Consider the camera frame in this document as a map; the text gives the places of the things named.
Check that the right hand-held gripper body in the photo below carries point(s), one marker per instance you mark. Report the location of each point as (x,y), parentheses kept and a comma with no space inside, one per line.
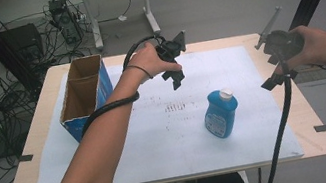
(283,45)

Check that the black left wrist band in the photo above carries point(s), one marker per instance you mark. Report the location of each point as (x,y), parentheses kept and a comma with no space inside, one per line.
(143,69)

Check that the person's left hand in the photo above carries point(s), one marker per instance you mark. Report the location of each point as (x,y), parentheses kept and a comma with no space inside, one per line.
(145,62)

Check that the white table mat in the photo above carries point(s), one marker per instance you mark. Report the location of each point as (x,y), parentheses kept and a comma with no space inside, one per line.
(177,143)

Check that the white desk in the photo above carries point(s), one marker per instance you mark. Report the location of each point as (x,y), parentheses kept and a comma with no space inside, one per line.
(147,6)

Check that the person's right hand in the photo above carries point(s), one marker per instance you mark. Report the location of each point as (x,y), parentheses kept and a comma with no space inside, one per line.
(322,48)

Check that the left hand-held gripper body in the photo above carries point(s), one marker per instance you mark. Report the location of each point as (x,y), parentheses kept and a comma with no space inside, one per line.
(169,50)

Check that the computer tower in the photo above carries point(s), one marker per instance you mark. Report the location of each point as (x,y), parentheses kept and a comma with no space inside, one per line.
(66,24)

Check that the black equipment case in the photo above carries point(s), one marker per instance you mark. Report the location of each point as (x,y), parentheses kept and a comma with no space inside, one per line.
(23,40)

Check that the blue bottle with white cap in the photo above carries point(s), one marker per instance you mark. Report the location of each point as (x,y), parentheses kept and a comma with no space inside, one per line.
(219,115)

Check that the dark floor mat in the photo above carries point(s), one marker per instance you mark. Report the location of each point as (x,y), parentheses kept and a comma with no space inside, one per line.
(317,74)

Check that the blue cardboard box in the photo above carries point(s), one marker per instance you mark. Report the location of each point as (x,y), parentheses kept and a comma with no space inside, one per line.
(83,95)

